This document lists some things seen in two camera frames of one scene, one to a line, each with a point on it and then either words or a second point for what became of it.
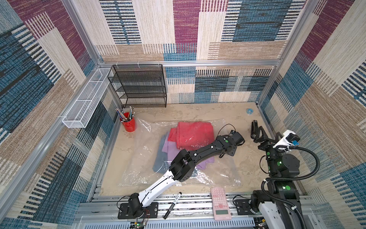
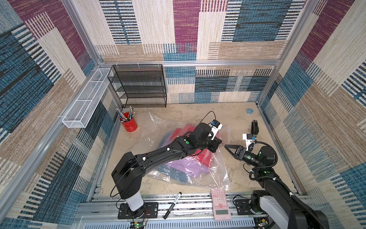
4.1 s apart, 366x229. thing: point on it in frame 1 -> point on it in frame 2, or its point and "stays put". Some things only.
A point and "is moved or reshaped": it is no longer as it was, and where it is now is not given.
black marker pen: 169,210 stays put
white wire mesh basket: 83,108 stays put
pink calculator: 220,205 stays put
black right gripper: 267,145 -> 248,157
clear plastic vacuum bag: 154,142 is moved or reshaped
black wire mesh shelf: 139,86 stays put
